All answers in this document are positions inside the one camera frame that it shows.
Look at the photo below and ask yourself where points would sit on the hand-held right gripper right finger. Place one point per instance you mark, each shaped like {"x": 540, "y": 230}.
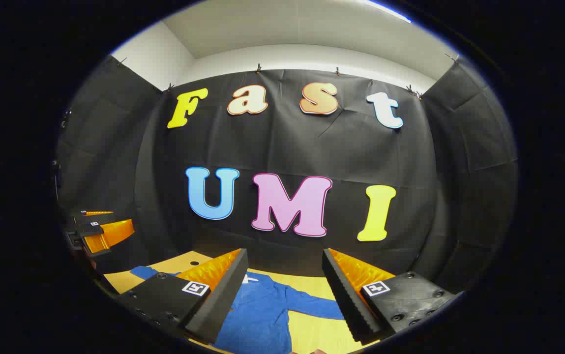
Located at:
{"x": 346, "y": 300}

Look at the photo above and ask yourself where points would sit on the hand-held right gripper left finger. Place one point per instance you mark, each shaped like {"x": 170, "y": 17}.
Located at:
{"x": 223, "y": 295}

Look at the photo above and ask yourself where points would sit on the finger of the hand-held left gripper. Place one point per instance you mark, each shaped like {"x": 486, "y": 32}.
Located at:
{"x": 115, "y": 233}
{"x": 96, "y": 219}

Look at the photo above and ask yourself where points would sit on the blue knit sweater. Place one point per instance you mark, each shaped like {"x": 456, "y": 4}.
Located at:
{"x": 267, "y": 314}

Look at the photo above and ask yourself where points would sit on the black backdrop cloth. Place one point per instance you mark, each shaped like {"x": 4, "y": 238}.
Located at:
{"x": 312, "y": 147}

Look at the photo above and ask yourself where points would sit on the row of small cloth clips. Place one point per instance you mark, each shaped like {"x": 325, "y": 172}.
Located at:
{"x": 258, "y": 68}

